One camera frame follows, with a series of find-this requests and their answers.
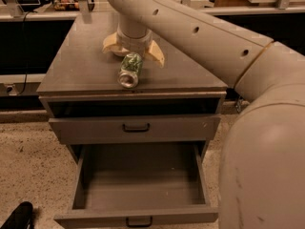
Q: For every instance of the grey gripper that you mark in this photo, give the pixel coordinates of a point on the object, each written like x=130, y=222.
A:
x=133, y=43

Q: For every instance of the green soda can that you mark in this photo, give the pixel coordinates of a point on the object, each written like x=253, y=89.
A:
x=130, y=70

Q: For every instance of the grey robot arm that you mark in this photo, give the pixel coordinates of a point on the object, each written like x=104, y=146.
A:
x=262, y=166

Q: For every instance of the grey drawer cabinet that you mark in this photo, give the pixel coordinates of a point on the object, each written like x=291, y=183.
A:
x=82, y=80

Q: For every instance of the closed grey drawer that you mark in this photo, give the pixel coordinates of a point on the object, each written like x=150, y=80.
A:
x=164, y=128

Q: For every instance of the open grey drawer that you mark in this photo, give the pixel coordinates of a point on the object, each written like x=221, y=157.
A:
x=164, y=181

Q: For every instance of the white bowl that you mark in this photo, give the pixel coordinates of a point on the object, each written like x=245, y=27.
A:
x=119, y=53

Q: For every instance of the black shoe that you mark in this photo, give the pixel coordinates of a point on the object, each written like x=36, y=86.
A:
x=20, y=218

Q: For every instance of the black drawer handle upper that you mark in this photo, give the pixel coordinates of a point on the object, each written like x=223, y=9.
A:
x=136, y=128

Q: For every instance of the black drawer handle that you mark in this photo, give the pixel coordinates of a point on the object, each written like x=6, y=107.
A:
x=136, y=223
x=136, y=128

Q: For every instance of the black drawer handle lower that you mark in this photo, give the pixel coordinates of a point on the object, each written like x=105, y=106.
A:
x=136, y=223

